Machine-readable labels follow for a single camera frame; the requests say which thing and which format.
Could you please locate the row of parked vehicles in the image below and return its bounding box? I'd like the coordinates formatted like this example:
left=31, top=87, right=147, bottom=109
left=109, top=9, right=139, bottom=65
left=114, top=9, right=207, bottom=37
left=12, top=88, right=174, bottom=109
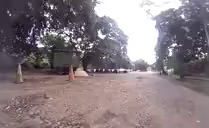
left=86, top=67, right=131, bottom=74

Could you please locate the pale sand heap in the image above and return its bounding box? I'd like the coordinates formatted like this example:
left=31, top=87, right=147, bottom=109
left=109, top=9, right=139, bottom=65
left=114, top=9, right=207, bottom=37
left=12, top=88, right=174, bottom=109
left=74, top=67, right=90, bottom=78

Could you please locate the orange traffic cone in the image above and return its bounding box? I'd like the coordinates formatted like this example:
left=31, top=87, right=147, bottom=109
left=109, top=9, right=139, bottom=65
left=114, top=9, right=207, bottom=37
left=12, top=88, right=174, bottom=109
left=68, top=64, right=76, bottom=81

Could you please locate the reddish dirt road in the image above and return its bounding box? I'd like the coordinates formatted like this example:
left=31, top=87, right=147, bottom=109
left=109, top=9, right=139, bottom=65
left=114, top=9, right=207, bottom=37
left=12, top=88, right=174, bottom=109
left=0, top=70, right=209, bottom=128

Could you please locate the green and blue stall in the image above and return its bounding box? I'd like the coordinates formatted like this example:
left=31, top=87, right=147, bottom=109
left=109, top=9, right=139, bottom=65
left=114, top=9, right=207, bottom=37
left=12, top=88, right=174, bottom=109
left=52, top=49, right=75, bottom=75

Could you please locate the row of trees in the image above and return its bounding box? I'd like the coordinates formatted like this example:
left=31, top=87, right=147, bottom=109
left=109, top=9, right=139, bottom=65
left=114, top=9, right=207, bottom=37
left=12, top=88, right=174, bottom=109
left=0, top=0, right=133, bottom=73

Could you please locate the group of trees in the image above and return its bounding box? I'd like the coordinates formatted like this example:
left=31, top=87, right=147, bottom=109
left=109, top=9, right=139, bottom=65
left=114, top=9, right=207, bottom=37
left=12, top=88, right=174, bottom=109
left=153, top=0, right=209, bottom=80

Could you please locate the pale traffic cone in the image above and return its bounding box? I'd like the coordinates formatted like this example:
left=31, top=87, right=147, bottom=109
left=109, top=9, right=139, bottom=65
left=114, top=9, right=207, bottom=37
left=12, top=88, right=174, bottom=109
left=15, top=63, right=25, bottom=84

